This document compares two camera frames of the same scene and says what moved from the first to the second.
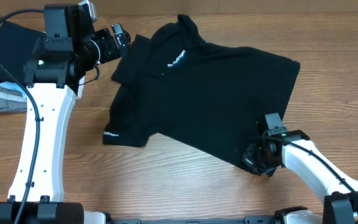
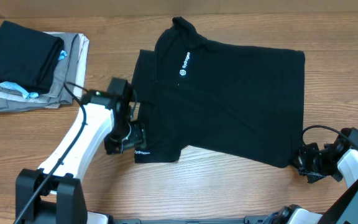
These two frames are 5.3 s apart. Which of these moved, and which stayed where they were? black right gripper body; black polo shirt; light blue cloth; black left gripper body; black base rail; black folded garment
Moved: black polo shirt; black right gripper body; black left gripper body
Stayed: light blue cloth; black folded garment; black base rail
